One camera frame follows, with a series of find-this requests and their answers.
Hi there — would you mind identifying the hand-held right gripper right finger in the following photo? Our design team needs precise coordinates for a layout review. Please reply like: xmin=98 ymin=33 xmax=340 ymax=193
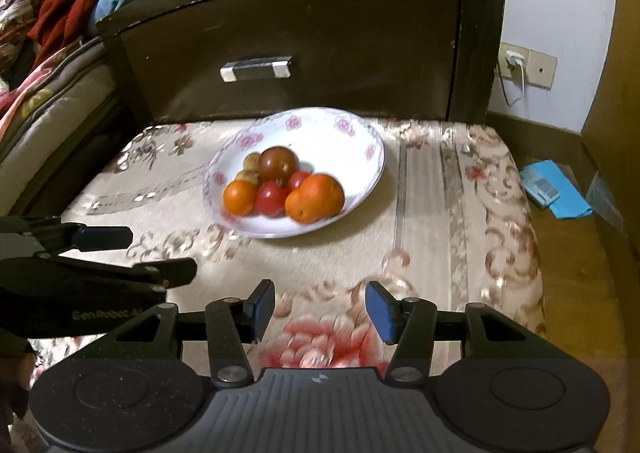
xmin=365 ymin=280 xmax=538 ymax=386

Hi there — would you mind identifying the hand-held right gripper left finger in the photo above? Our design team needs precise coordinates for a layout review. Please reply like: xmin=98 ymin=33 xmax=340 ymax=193
xmin=105 ymin=279 xmax=277 ymax=390

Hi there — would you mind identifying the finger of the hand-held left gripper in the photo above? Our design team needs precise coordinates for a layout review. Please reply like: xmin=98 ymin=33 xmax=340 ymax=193
xmin=50 ymin=257 xmax=197 ymax=292
xmin=0 ymin=216 xmax=133 ymax=252

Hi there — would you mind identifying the orange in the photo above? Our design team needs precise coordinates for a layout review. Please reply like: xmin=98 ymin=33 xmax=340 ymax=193
xmin=223 ymin=180 xmax=258 ymax=216
xmin=285 ymin=188 xmax=321 ymax=225
xmin=299 ymin=173 xmax=346 ymax=220

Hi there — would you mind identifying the white floral plate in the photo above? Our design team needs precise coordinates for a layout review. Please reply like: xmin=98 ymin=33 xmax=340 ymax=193
xmin=202 ymin=107 xmax=387 ymax=240

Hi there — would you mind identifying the person's left forearm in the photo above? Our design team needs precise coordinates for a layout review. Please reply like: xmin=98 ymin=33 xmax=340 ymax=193
xmin=0 ymin=328 xmax=37 ymax=426

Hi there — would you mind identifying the beige floral tablecloth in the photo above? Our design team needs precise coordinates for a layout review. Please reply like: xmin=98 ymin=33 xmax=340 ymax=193
xmin=30 ymin=118 xmax=547 ymax=384

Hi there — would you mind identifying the beige mattress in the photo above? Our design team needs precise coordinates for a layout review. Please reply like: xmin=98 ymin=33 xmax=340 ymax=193
xmin=0 ymin=38 xmax=126 ymax=214

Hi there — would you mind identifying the dark red tomato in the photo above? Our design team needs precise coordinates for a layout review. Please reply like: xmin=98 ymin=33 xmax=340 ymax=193
xmin=257 ymin=146 xmax=301 ymax=183

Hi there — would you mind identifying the pink floral bedsheet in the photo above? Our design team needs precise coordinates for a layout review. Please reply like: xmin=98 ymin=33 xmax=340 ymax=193
xmin=0 ymin=40 xmax=96 ymax=134

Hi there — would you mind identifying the blue cardboard box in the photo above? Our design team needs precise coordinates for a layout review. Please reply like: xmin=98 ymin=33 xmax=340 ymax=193
xmin=518 ymin=160 xmax=593 ymax=220

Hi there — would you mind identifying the blue cloth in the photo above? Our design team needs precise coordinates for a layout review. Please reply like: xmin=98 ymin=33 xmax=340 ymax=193
xmin=90 ymin=0 xmax=146 ymax=29

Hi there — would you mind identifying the brown patterned quilt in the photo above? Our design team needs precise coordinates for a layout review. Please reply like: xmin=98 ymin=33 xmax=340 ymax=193
xmin=0 ymin=0 xmax=61 ymax=74

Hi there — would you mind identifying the dark wooden cabinet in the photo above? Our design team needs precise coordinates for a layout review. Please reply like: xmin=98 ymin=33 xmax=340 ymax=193
xmin=95 ymin=0 xmax=510 ymax=126

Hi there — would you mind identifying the yellow wooden wardrobe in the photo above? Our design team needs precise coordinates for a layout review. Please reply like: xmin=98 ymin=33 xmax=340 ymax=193
xmin=580 ymin=0 xmax=640 ymax=254

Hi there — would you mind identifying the metal drawer handle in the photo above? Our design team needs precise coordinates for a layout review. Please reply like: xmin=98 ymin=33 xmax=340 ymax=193
xmin=220 ymin=54 xmax=292 ymax=82

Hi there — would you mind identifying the beige wall socket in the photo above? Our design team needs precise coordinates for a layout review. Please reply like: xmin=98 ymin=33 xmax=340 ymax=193
xmin=529 ymin=49 xmax=557 ymax=88
xmin=499 ymin=42 xmax=530 ymax=81

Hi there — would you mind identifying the white charger cable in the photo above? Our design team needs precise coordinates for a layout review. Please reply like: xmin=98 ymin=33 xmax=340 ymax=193
xmin=495 ymin=64 xmax=526 ymax=107

